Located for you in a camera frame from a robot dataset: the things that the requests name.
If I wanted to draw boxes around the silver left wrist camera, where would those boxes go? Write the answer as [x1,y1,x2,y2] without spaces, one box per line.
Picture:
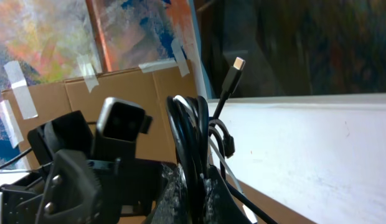
[91,97,153,161]

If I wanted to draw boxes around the black left camera cable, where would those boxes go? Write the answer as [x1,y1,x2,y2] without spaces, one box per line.
[0,146,34,172]

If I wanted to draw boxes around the thick black USB cable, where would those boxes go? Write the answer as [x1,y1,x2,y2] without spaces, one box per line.
[166,57,278,224]

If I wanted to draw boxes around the white USB cable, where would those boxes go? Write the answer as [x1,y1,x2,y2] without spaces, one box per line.
[172,95,259,224]

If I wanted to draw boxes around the thin black USB cable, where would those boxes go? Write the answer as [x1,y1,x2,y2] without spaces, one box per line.
[208,118,236,181]

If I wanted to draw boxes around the colourful abstract painting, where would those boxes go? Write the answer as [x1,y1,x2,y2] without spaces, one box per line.
[0,0,202,162]

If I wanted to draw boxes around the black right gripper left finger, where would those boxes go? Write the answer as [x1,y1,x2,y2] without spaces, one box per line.
[144,162,192,224]

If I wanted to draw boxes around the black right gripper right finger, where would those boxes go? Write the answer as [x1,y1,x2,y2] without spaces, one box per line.
[205,165,251,224]

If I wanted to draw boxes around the brown cardboard sheet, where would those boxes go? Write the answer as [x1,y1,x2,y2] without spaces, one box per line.
[2,66,197,168]

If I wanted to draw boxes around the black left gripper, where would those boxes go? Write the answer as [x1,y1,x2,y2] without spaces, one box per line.
[0,111,165,223]

